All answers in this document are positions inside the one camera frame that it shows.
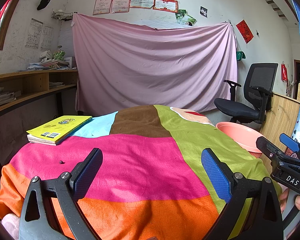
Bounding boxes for pile of papers on shelf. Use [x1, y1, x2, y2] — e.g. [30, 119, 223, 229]
[25, 46, 77, 71]

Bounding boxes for green hanging bag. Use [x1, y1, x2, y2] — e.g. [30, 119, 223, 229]
[236, 51, 246, 61]

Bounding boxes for black office chair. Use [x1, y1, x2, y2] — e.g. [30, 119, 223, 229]
[214, 63, 278, 124]

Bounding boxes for person's right hand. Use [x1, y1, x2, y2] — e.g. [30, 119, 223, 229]
[279, 188, 300, 212]

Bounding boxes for wooden wall shelf desk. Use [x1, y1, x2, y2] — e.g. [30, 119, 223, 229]
[0, 69, 78, 117]

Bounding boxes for black white wall photo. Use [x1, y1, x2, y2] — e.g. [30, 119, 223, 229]
[200, 6, 208, 18]

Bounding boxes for wall calendar sheets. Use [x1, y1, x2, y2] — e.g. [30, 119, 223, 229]
[25, 18, 54, 51]

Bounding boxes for red paper wall decoration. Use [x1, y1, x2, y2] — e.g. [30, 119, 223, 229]
[236, 20, 254, 44]

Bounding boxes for pink hanging bed sheet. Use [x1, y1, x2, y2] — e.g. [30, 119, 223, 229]
[72, 14, 237, 115]

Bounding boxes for wooden cabinet panel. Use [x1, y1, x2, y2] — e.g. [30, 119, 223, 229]
[259, 82, 300, 160]

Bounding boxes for yellow book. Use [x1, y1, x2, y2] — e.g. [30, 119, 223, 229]
[27, 115, 92, 146]

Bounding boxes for multicolour patchwork tablecloth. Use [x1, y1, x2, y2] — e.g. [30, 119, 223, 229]
[0, 105, 268, 239]

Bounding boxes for green landscape photos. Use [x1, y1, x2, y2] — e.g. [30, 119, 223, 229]
[175, 9, 197, 26]

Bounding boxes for black hanging hat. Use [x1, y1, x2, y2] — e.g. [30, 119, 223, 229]
[37, 0, 51, 11]

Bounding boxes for wire wall rack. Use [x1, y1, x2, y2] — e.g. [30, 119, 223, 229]
[51, 11, 77, 22]

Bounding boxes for orange plastic basin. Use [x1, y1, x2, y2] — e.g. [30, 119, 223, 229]
[216, 122, 262, 158]

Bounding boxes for red framed certificate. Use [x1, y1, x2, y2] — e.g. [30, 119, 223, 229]
[153, 0, 178, 13]

